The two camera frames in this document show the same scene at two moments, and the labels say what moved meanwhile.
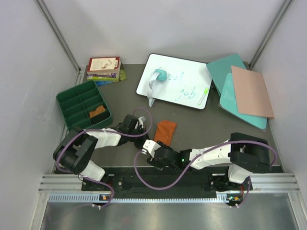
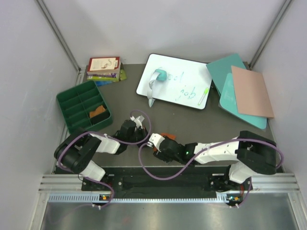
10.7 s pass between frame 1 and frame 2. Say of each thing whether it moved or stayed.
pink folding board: stayed
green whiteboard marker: stayed
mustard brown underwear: stayed
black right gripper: moved
